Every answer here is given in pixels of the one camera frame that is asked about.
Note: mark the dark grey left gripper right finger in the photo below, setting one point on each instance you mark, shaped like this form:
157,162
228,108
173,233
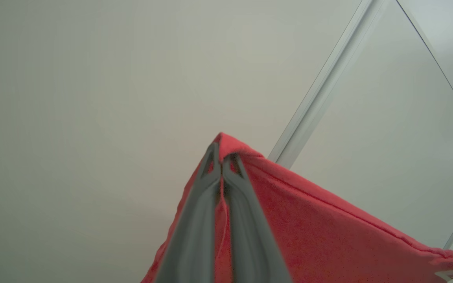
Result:
254,243

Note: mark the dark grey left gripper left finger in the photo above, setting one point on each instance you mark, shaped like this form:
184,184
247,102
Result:
191,243

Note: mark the red shirt with striped cuffs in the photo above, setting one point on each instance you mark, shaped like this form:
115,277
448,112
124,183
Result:
328,236

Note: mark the grey partition post with two feet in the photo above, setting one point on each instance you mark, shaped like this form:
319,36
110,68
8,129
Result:
325,86

